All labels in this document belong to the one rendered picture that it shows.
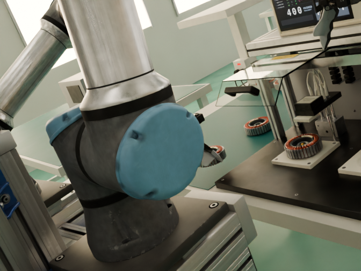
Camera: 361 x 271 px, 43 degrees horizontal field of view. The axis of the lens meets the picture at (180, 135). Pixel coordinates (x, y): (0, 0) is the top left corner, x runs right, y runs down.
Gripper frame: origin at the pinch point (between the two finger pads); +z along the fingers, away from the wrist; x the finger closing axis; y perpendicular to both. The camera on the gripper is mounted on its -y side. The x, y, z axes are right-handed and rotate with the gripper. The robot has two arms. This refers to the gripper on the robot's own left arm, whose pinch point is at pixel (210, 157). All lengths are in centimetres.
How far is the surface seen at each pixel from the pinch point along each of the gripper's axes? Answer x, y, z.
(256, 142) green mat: -1.8, -16.8, 17.0
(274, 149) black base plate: 13.7, -11.9, 11.8
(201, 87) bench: -105, -69, 47
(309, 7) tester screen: 33, -42, -18
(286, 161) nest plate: 26.0, -5.5, 6.8
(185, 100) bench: -105, -55, 41
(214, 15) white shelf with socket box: -40, -67, -5
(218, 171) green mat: -0.2, 1.8, 6.2
